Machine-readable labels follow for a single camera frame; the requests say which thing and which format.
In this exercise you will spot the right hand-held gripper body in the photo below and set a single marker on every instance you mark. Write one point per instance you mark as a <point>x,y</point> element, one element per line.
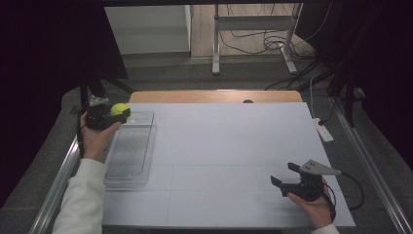
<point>310,187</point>

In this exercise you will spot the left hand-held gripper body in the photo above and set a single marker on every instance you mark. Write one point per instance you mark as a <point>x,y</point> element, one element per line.
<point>97,117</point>

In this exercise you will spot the yellow tennis ball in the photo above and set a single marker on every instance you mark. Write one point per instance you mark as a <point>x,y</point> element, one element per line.
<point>118,109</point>

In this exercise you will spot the clear plastic container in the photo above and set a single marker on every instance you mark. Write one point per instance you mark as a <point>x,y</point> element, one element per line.
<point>133,152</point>

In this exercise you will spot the person's right hand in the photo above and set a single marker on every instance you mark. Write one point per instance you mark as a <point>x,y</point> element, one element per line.
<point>318,211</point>

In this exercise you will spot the person's left hand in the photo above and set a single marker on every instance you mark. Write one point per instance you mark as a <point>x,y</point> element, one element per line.
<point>94,143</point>

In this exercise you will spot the black metal stand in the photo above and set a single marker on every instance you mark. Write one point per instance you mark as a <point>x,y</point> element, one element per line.
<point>349,104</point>
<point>97,86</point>

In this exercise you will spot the white power strip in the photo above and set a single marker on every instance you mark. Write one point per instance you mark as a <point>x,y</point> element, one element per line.
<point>323,130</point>

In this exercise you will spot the white board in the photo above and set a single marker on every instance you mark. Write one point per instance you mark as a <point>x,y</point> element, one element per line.
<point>246,136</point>

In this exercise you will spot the dark curtain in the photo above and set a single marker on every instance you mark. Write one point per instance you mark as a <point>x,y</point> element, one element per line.
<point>39,81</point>
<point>383,65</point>

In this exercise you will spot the wooden table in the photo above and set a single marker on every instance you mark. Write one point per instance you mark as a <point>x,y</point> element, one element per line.
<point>195,97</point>

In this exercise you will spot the white cabinet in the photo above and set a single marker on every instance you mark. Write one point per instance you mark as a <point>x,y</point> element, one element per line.
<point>146,29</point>

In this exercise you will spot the aluminium rail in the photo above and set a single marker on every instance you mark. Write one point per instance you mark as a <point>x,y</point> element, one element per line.
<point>373,169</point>
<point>61,175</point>

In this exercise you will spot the grey metal desk frame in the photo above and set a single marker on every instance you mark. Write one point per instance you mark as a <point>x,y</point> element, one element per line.
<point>253,22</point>

